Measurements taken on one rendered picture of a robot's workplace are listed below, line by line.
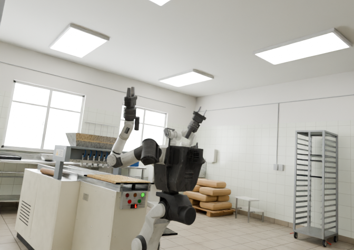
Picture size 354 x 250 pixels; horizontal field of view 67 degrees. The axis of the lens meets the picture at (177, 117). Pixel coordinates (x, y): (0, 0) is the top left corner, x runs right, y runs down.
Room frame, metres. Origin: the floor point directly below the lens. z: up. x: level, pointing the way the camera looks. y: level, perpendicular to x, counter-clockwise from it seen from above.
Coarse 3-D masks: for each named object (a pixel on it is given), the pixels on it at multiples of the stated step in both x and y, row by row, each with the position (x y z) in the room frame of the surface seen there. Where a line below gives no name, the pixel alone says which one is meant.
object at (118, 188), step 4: (80, 176) 2.83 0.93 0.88; (84, 176) 2.76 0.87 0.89; (80, 180) 2.82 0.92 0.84; (84, 180) 2.75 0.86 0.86; (88, 180) 2.68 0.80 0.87; (92, 180) 2.63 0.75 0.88; (96, 180) 2.57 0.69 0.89; (96, 184) 2.56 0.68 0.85; (100, 184) 2.51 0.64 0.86; (104, 184) 2.46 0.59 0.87; (108, 184) 2.41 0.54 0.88; (112, 184) 2.36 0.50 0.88; (120, 184) 2.27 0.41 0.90; (108, 188) 2.40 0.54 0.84; (112, 188) 2.35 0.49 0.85; (116, 188) 2.30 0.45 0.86; (120, 188) 2.27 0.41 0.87
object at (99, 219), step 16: (80, 192) 2.77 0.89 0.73; (96, 192) 2.52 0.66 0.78; (112, 192) 2.33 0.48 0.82; (80, 208) 2.73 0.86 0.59; (96, 208) 2.50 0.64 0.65; (112, 208) 2.30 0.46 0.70; (144, 208) 2.49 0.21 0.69; (80, 224) 2.70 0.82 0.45; (96, 224) 2.47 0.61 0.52; (112, 224) 2.29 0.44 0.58; (128, 224) 2.39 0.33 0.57; (80, 240) 2.67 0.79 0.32; (96, 240) 2.44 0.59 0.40; (112, 240) 2.30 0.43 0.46; (128, 240) 2.40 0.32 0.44
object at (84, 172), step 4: (64, 168) 3.89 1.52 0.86; (68, 168) 3.78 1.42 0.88; (72, 168) 3.69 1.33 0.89; (76, 168) 3.61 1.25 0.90; (76, 172) 3.58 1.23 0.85; (80, 172) 3.50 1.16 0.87; (84, 172) 3.42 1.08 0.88; (88, 172) 3.33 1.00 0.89; (92, 172) 3.26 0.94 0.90; (128, 184) 2.70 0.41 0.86; (136, 184) 2.60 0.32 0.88; (140, 184) 2.55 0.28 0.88; (144, 184) 2.50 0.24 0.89; (148, 184) 2.47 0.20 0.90; (140, 188) 2.55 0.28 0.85; (144, 188) 2.50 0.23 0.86; (148, 188) 2.47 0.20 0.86
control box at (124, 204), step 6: (126, 192) 2.32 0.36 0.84; (132, 192) 2.36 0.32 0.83; (138, 192) 2.40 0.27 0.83; (144, 192) 2.44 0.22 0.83; (126, 198) 2.32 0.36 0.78; (132, 198) 2.36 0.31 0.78; (138, 198) 2.40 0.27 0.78; (144, 198) 2.45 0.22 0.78; (120, 204) 2.31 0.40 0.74; (126, 204) 2.33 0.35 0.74; (132, 204) 2.36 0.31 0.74; (138, 204) 2.41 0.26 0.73; (144, 204) 2.45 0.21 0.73
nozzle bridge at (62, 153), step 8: (56, 152) 2.84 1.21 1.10; (64, 152) 2.68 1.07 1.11; (72, 152) 2.79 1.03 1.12; (80, 152) 2.85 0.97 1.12; (88, 152) 2.91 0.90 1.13; (104, 152) 3.04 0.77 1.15; (56, 160) 2.81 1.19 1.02; (64, 160) 2.66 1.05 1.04; (72, 160) 2.75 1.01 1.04; (80, 160) 2.80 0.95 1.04; (96, 160) 2.98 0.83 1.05; (56, 168) 2.79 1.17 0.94; (120, 168) 3.21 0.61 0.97; (56, 176) 2.76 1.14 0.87
